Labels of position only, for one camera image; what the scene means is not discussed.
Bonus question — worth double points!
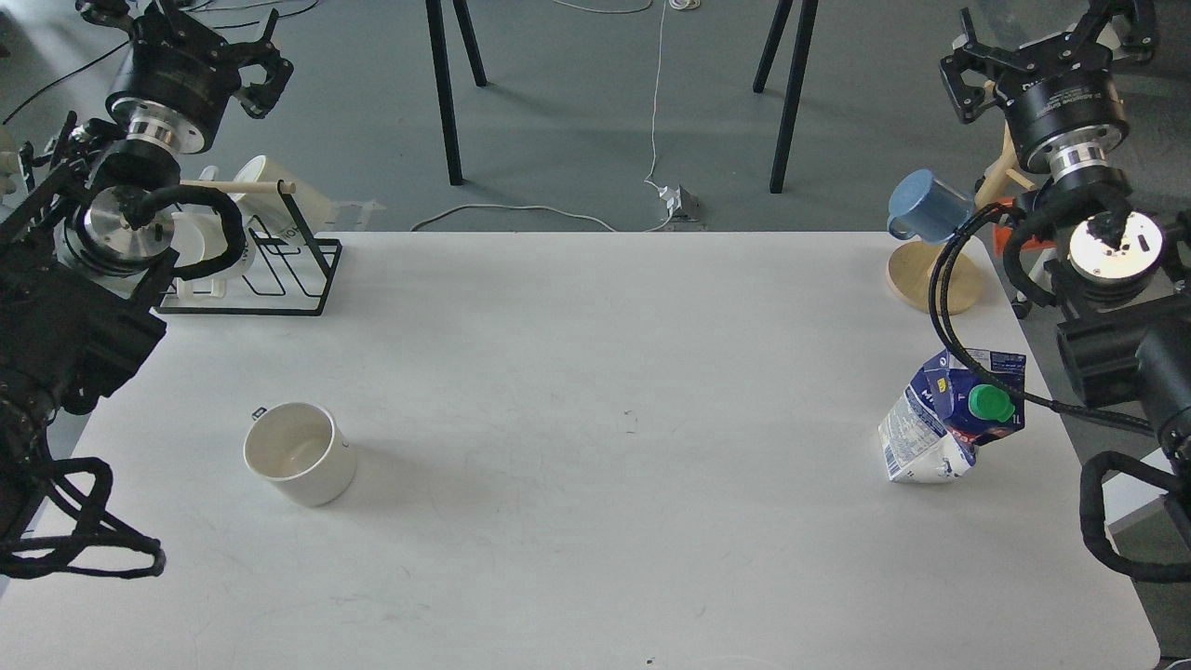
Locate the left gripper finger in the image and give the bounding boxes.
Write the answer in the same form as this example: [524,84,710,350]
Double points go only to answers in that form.
[76,1,160,40]
[233,10,294,119]

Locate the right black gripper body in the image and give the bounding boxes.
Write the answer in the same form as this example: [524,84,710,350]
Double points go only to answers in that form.
[994,33,1129,182]

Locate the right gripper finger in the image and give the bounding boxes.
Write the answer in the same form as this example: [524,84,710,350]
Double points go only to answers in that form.
[939,10,1010,126]
[1061,1,1160,64]

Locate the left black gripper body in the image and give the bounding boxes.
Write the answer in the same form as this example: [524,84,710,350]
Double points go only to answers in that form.
[105,11,264,155]

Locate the blue white milk carton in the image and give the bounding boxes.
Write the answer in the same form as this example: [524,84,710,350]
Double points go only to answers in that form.
[877,349,1028,484]

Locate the white ceramic cup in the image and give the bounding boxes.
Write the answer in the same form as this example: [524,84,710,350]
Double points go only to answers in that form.
[242,402,358,508]

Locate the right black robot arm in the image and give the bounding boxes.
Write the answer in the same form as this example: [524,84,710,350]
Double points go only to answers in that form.
[927,1,1190,583]

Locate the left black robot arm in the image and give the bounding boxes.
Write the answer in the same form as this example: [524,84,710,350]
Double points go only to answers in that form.
[1,1,293,580]

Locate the orange mug on tree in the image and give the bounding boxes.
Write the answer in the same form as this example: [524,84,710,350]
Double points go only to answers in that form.
[992,225,1012,256]

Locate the blue mug on tree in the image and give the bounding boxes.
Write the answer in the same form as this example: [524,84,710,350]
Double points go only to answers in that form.
[888,168,977,245]

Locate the right black table legs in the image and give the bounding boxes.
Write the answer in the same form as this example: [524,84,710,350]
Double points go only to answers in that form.
[752,0,819,194]

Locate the black table legs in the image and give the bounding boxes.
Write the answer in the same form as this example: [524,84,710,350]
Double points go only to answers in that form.
[425,0,488,186]
[752,0,819,194]

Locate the left black table legs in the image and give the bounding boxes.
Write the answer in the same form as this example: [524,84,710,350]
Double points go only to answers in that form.
[425,0,488,186]

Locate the wooden mug tree stand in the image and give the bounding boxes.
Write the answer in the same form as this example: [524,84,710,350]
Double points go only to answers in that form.
[886,124,1039,314]

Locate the white power strip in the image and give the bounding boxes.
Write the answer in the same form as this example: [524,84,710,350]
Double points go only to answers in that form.
[657,184,703,223]

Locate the black floor cable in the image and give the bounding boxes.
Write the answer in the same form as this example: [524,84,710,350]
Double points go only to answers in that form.
[0,0,319,127]

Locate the black wire dish rack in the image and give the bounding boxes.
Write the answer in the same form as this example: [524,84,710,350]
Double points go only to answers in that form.
[157,217,343,317]

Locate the white floor cable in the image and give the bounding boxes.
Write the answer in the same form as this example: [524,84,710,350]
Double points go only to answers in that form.
[410,0,703,233]

